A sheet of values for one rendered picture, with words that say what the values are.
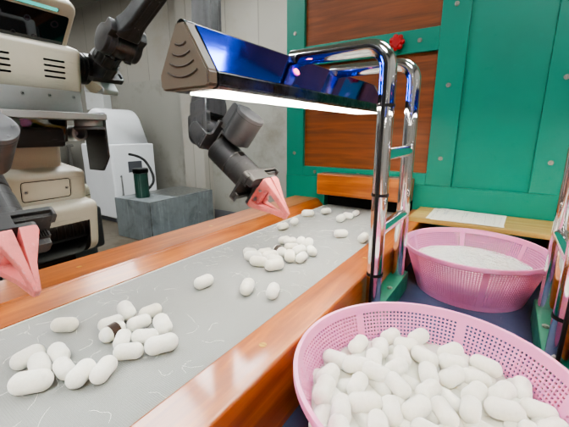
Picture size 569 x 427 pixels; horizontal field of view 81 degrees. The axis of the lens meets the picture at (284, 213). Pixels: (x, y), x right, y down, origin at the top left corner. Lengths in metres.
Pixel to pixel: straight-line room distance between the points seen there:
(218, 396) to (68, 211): 0.84
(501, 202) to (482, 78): 0.33
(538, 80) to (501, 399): 0.81
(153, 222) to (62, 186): 2.20
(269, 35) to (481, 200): 2.85
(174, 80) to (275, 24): 3.15
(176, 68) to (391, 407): 0.41
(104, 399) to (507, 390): 0.40
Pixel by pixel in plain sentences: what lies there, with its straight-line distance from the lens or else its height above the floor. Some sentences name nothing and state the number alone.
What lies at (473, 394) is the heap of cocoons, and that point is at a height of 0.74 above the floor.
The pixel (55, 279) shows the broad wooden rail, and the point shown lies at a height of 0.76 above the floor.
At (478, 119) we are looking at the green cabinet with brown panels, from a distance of 1.07.
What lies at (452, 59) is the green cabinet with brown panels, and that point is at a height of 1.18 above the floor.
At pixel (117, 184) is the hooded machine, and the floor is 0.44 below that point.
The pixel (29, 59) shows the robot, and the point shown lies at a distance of 1.11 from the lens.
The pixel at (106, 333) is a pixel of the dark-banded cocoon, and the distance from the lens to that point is 0.48.
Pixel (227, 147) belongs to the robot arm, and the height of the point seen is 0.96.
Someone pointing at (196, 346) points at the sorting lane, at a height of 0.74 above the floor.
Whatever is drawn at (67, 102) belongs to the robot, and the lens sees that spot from 1.11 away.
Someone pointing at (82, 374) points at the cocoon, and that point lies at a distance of 0.43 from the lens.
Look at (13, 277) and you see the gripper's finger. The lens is 0.51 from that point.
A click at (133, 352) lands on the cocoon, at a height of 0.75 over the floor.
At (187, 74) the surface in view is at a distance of 0.41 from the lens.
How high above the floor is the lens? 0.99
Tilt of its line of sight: 14 degrees down
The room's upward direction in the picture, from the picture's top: straight up
